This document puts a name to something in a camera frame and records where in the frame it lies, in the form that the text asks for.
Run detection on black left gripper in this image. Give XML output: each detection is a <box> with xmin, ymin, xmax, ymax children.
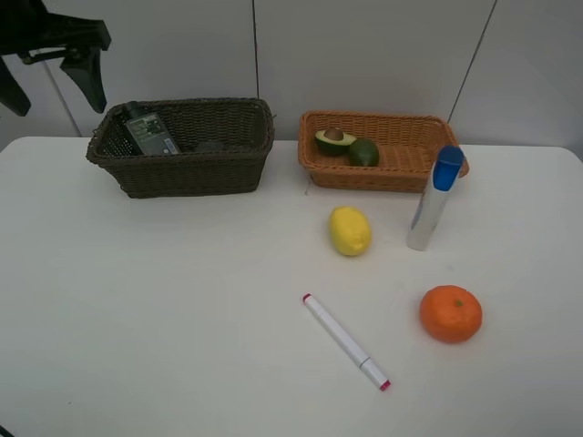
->
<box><xmin>0</xmin><ymin>0</ymin><xmax>111</xmax><ymax>117</ymax></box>

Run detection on dark green pump bottle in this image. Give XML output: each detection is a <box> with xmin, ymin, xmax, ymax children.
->
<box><xmin>122</xmin><ymin>101</ymin><xmax>180</xmax><ymax>156</ymax></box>

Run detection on black whiteboard eraser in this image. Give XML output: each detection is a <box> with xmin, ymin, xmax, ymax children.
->
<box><xmin>194</xmin><ymin>140</ymin><xmax>230</xmax><ymax>154</ymax></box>

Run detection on halved avocado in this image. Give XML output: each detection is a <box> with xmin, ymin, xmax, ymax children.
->
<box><xmin>314</xmin><ymin>127</ymin><xmax>356</xmax><ymax>157</ymax></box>

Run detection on green lime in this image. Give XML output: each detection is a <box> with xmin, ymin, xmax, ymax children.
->
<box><xmin>348</xmin><ymin>138</ymin><xmax>380</xmax><ymax>167</ymax></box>

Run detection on yellow lemon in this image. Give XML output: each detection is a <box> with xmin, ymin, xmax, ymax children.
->
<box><xmin>328</xmin><ymin>206</ymin><xmax>372</xmax><ymax>257</ymax></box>

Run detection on white marker pink caps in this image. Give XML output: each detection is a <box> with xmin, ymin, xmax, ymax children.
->
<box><xmin>302</xmin><ymin>293</ymin><xmax>391</xmax><ymax>391</ymax></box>

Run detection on white tube blue cap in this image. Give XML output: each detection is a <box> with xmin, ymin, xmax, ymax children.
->
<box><xmin>406</xmin><ymin>145</ymin><xmax>465</xmax><ymax>251</ymax></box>

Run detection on orange tangerine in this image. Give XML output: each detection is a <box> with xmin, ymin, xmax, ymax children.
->
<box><xmin>419</xmin><ymin>285</ymin><xmax>483</xmax><ymax>344</ymax></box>

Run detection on dark brown wicker basket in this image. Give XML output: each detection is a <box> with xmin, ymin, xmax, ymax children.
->
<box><xmin>87</xmin><ymin>97</ymin><xmax>274</xmax><ymax>198</ymax></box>

